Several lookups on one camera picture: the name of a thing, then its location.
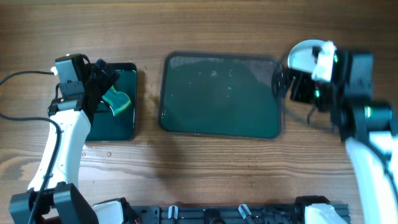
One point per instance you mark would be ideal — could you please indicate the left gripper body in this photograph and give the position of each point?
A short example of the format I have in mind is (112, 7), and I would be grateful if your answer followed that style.
(101, 78)

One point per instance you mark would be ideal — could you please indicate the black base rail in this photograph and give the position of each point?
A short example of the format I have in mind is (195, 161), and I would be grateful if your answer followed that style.
(284, 213)

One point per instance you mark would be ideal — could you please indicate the large dark green tray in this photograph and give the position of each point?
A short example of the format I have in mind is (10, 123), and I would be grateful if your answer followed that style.
(215, 94)

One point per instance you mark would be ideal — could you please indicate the green yellow sponge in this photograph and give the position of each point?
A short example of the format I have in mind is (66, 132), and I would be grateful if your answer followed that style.
(118, 101)

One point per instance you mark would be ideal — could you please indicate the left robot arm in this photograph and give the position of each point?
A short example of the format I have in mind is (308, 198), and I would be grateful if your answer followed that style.
(53, 196)

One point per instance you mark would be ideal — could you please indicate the small black water tray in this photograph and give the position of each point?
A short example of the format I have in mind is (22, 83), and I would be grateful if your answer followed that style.
(107, 127)

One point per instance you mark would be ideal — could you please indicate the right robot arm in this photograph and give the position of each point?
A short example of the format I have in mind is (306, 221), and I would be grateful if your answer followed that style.
(369, 131)

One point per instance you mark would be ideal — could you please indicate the white plate top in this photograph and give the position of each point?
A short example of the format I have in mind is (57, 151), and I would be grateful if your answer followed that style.
(301, 56)

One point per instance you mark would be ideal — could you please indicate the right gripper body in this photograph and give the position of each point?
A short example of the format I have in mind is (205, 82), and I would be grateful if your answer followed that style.
(300, 86)

